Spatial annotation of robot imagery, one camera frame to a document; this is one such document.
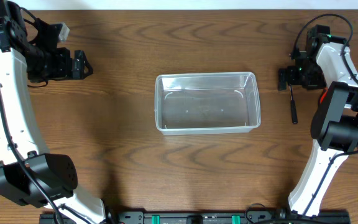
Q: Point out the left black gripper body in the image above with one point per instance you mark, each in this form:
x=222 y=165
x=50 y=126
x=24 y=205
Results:
x=74 y=65

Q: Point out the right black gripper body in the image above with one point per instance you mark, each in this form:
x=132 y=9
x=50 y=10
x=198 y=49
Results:
x=308 y=74

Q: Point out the red-handled cutting pliers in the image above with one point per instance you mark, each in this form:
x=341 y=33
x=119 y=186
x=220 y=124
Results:
x=322 y=95

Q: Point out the small black-handled claw hammer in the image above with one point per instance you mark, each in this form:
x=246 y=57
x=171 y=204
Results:
x=294 y=116

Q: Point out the clear plastic storage container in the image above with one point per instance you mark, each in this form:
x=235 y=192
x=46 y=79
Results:
x=207 y=103

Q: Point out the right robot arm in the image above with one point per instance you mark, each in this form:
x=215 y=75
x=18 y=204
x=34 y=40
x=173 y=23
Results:
x=324 y=64

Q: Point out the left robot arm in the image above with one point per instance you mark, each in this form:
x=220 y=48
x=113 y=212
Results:
x=30 y=174

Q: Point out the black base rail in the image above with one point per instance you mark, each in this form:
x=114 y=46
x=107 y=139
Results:
x=258 y=215

